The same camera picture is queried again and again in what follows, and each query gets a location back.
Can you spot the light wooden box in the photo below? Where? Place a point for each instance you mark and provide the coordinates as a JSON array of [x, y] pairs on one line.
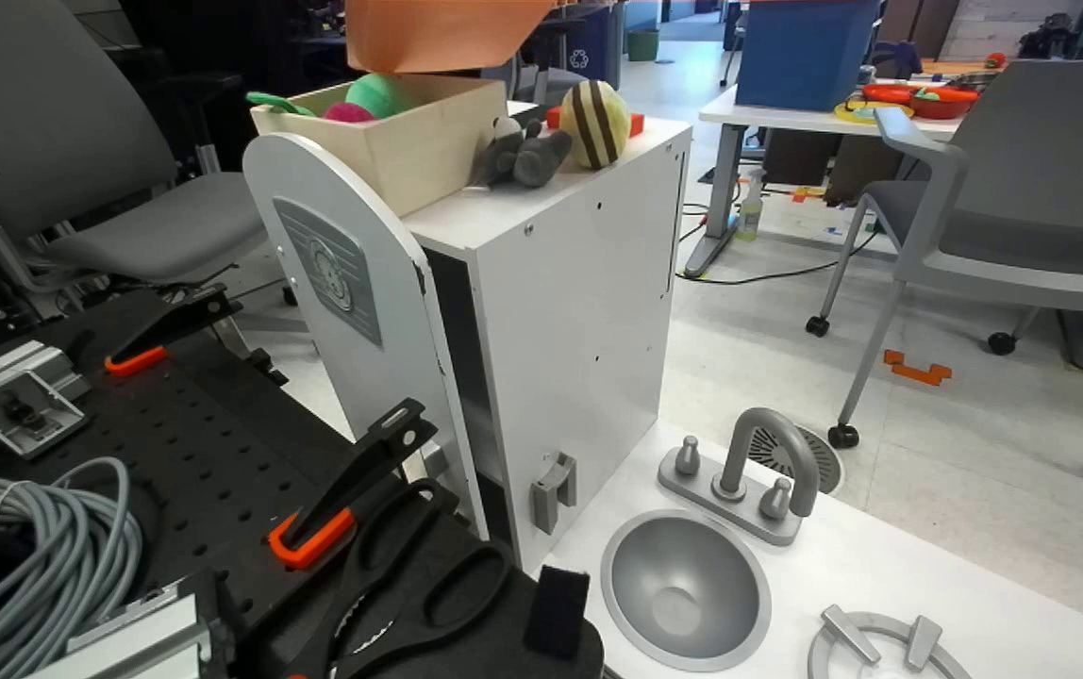
[[415, 156]]

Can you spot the black orange clamp front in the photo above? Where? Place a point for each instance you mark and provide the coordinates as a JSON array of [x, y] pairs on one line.
[[305, 537]]

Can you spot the grey toy faucet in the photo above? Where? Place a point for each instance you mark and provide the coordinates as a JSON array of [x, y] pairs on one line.
[[747, 493]]

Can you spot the magenta plush toy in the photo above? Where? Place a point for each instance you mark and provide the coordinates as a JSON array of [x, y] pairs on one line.
[[350, 112]]

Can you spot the grey office chair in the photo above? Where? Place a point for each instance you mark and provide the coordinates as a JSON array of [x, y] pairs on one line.
[[996, 220], [82, 141]]

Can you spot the black orange clamp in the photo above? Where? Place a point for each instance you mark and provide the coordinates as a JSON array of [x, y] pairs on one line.
[[305, 537], [165, 330]]

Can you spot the pink plastic tray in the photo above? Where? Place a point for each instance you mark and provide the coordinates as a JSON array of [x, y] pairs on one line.
[[441, 37]]

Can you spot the black scissors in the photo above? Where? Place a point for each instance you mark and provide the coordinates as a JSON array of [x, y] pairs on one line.
[[379, 594]]

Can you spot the white toy kitchen counter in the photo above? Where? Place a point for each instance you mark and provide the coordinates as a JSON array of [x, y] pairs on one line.
[[856, 599]]

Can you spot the aluminium extrusion rail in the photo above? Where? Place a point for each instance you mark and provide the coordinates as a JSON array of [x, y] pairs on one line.
[[40, 398]]

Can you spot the green plush toy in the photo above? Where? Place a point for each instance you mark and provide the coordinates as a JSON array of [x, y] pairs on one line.
[[371, 91]]

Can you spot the grey office chair left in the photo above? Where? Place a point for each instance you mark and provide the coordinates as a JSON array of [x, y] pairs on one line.
[[82, 141]]

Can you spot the black orange clamp rear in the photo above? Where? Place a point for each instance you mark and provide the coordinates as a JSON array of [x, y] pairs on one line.
[[165, 330]]

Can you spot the black perforated board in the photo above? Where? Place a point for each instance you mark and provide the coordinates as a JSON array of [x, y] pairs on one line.
[[221, 454]]

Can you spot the grey office chair right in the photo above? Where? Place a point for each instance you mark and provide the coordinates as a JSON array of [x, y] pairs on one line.
[[996, 220]]

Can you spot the grey toy sink bowl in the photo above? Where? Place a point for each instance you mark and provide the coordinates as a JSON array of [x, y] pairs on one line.
[[684, 594]]

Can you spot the white toy kitchen cabinet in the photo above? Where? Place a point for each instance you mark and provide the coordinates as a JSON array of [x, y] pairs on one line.
[[526, 322]]

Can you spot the yellow black striped ball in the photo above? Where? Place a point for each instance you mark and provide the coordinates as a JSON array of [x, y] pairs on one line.
[[598, 122]]

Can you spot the grey plush toy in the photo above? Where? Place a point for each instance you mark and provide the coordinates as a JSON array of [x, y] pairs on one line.
[[521, 159]]

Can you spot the small black block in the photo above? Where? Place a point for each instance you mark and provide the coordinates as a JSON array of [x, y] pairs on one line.
[[557, 613]]

